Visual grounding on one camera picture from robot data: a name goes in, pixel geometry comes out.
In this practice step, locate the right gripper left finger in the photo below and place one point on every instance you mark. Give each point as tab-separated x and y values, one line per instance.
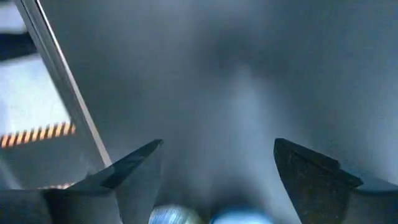
93	205

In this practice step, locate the orange black striped tape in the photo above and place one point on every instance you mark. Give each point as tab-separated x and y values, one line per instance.
37	134

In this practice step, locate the blue can silver pull-tab lid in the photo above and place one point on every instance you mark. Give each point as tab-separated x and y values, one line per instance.
174	216

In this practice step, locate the black table rig frame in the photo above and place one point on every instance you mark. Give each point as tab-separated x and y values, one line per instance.
59	71

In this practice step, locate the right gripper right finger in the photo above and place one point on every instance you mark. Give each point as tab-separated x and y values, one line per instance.
317	193

